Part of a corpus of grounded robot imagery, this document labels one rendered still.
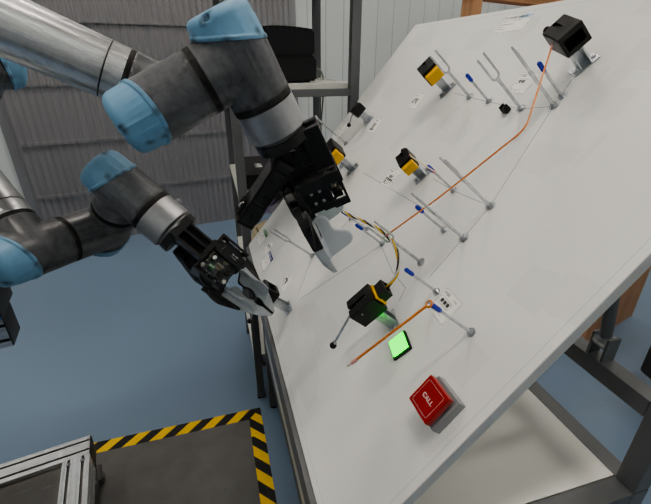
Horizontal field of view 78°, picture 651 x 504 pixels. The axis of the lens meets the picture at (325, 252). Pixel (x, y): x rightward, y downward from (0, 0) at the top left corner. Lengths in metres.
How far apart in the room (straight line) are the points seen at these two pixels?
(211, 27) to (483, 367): 0.54
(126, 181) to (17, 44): 0.20
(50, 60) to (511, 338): 0.68
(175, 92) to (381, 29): 4.47
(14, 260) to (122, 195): 0.16
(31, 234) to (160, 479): 1.44
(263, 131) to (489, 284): 0.41
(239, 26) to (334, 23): 4.14
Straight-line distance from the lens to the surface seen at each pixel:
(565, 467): 1.03
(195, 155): 4.17
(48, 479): 1.88
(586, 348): 1.01
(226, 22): 0.48
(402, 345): 0.72
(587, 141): 0.76
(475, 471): 0.96
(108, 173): 0.68
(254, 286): 0.70
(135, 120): 0.48
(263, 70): 0.49
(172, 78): 0.48
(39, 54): 0.62
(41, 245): 0.70
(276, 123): 0.50
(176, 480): 1.96
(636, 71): 0.83
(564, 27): 0.85
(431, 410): 0.61
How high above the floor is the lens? 1.54
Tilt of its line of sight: 26 degrees down
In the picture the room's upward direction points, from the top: straight up
